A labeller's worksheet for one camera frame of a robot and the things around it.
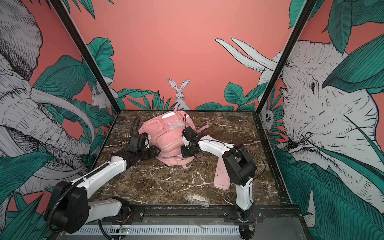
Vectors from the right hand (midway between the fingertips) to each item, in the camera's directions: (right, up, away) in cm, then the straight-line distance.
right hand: (182, 152), depth 90 cm
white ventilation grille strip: (-12, -33, -20) cm, 41 cm away
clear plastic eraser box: (+9, -22, -12) cm, 27 cm away
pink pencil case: (+24, -14, -5) cm, 28 cm away
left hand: (-13, +3, -4) cm, 14 cm away
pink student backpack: (-13, +12, +11) cm, 21 cm away
